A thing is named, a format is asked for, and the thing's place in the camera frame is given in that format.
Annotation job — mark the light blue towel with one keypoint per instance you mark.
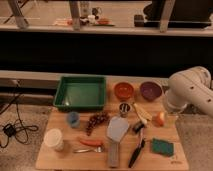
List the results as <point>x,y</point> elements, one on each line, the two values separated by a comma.
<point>117,128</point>

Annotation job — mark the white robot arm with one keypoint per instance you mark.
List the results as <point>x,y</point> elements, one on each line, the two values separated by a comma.
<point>190,86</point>

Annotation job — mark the orange bowl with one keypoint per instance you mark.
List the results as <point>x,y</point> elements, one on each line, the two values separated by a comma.
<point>123,91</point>

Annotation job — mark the purple bowl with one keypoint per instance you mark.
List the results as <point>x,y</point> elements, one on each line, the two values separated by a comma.
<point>150,90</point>

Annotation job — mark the small metal cup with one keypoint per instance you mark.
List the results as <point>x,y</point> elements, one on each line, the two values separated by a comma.
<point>124,108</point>

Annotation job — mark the green plastic tray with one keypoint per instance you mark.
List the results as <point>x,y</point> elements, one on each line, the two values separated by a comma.
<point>80,93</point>

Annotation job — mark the bunch of dark grapes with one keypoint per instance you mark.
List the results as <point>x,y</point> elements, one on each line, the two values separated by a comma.
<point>96,120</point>

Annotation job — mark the yellow corn cob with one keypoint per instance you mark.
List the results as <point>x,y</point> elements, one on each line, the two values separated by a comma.
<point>143,115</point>

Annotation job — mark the blue plastic cup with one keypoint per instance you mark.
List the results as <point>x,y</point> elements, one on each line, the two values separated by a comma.
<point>73,119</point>

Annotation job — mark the wooden cutting board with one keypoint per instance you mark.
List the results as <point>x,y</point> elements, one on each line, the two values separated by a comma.
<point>67,160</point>

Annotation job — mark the orange carrot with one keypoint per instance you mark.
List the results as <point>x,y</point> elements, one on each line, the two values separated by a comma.
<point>93,143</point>

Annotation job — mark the grey rectangular block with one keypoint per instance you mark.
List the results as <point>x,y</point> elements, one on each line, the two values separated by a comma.
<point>113,154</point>

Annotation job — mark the silver metal fork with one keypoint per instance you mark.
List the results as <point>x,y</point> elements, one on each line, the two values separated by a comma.
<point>96,150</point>

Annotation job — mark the white paper cup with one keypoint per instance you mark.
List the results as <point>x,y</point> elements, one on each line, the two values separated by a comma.
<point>54,139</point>

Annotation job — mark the green scrubbing sponge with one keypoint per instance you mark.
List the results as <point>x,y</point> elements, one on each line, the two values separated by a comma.
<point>162,147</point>

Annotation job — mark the black power adapter with cables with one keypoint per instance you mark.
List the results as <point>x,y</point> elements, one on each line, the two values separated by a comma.
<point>13,129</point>

